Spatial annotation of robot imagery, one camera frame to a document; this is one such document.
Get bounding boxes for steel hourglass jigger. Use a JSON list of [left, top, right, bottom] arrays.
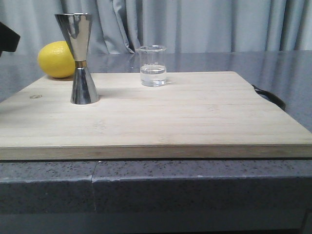
[[55, 13, 99, 105]]

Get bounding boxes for yellow lemon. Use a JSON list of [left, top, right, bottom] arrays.
[[37, 41, 75, 78]]

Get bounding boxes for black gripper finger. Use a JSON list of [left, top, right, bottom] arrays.
[[0, 22, 20, 54]]

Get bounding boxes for light wooden cutting board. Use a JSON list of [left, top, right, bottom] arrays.
[[0, 72, 312, 160]]

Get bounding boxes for small glass beaker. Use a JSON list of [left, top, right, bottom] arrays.
[[136, 45, 167, 87]]

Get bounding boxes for grey curtain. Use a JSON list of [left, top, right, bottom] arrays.
[[0, 0, 312, 55]]

